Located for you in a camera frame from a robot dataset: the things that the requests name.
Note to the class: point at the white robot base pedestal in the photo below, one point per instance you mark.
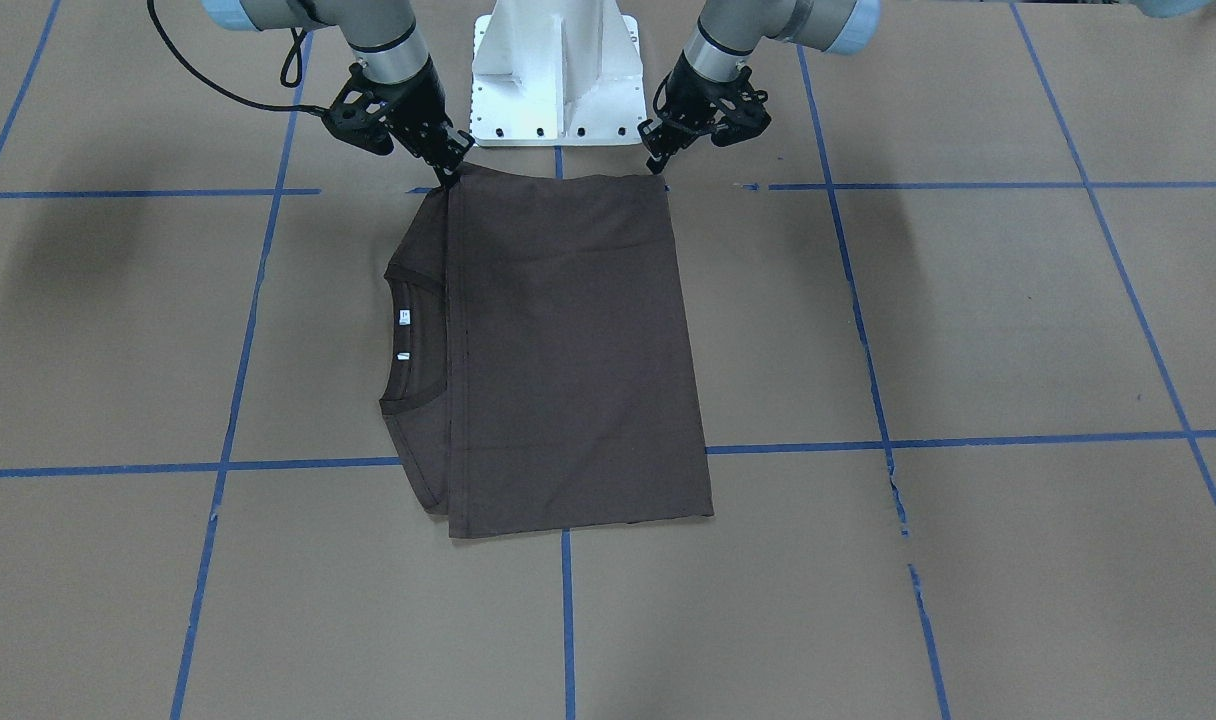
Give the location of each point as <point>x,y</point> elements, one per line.
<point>556,73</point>

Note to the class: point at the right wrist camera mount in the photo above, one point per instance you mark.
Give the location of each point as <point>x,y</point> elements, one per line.
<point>358,114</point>

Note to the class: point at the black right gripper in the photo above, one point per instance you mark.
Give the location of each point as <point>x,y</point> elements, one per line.
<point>417,103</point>

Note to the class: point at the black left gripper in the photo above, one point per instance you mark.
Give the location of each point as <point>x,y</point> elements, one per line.
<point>695,94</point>

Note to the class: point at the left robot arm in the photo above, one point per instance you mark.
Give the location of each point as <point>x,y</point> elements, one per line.
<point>727,32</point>

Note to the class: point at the dark brown t-shirt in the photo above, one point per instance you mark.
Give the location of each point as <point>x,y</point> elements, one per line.
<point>541,374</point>

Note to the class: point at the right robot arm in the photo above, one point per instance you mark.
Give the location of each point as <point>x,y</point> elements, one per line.
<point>384,36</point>

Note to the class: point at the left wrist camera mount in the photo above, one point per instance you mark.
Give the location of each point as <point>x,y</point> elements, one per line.
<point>741,110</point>

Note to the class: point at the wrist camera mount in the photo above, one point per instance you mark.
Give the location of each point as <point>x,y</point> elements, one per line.
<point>358,114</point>
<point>741,110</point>

